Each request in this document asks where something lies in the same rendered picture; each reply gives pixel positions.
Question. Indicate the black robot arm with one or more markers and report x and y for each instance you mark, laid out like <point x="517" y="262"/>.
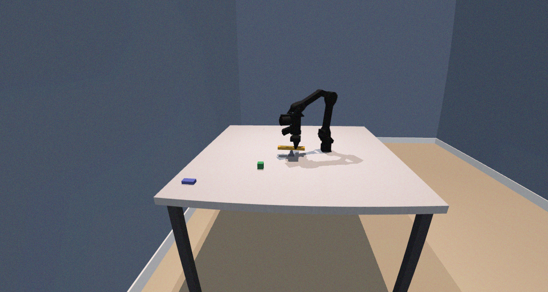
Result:
<point x="294" y="115"/>

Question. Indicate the yellow bar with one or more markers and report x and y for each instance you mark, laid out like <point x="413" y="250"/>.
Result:
<point x="300" y="148"/>

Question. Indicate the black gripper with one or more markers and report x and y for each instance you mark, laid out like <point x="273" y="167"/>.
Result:
<point x="296" y="135"/>

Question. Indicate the blue rectangular block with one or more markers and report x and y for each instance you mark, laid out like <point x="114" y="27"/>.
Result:
<point x="189" y="181"/>

